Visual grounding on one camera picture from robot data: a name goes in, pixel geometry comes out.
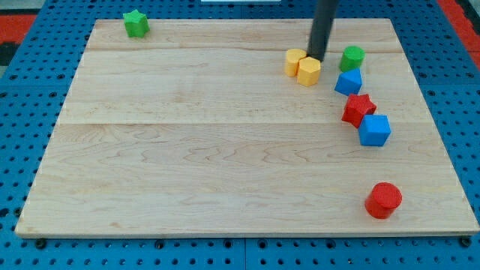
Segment green cylinder block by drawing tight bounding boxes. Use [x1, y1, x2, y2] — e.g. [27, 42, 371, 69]
[339, 46, 365, 72]

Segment yellow rounded block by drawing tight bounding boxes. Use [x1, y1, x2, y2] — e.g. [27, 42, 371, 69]
[283, 48, 307, 77]

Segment red star block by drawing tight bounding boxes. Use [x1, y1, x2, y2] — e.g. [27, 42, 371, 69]
[341, 94, 377, 128]

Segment yellow hexagon block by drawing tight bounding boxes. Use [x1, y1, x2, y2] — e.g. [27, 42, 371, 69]
[297, 57, 321, 86]

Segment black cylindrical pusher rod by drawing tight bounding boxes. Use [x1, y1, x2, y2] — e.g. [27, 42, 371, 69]
[307, 0, 339, 62]

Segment wooden board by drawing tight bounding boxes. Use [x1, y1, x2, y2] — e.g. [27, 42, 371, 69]
[16, 19, 479, 239]

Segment green star block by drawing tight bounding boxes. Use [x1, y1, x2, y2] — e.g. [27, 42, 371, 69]
[123, 9, 150, 38]

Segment red cylinder block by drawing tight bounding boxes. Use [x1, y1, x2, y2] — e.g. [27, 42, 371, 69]
[364, 182, 403, 219]

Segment blue cube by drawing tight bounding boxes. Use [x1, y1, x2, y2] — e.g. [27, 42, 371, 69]
[358, 115, 392, 147]

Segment blue triangular block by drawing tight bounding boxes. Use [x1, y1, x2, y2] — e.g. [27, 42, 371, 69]
[334, 68, 363, 96]

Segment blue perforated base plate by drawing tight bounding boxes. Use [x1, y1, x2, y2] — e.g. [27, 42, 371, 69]
[1, 1, 479, 269]

